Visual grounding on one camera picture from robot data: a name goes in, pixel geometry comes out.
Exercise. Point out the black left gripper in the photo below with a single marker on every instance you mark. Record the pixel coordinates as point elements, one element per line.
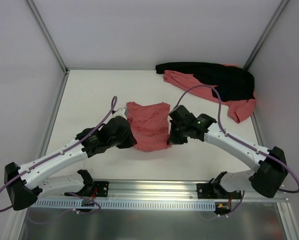
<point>127,139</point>

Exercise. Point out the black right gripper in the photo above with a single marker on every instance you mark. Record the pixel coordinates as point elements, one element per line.
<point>174,136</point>

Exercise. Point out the pink t-shirt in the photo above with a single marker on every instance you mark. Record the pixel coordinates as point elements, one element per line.
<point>149,125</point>
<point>238,110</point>

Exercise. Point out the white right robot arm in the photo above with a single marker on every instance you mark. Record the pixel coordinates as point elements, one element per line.
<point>266,170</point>

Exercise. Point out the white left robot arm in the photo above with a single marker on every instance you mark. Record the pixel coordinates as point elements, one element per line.
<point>27,183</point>

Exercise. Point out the black t-shirt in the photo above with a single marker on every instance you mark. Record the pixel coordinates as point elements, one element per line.
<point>231,82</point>

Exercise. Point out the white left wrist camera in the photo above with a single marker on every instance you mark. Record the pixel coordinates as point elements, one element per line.
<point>120,112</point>

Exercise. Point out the aluminium front rail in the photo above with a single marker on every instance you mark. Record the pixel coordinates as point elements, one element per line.
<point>171,191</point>

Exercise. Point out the aluminium rail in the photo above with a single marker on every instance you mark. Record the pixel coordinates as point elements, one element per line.
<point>260,136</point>
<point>43,147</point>
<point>171,191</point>

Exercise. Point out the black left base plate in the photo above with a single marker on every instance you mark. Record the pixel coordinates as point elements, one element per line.
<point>94,189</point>

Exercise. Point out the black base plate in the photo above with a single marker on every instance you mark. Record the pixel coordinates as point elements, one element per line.
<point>215,192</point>
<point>94,189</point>

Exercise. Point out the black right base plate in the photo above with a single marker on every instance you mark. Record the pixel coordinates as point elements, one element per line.
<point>215,192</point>

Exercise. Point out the left side aluminium rail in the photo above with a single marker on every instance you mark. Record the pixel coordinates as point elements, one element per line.
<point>43,147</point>

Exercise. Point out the right side aluminium rail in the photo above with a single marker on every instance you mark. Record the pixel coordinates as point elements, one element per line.
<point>260,136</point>

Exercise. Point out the white slotted cable duct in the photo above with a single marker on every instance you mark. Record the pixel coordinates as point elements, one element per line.
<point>120,204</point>

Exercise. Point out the left aluminium frame post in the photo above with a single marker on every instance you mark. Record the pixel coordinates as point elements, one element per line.
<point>46,34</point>

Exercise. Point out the aluminium frame post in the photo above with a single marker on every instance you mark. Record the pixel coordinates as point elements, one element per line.
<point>46,34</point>
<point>266,32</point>

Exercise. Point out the right aluminium frame post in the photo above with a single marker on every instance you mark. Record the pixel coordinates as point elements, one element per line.
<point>266,32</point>

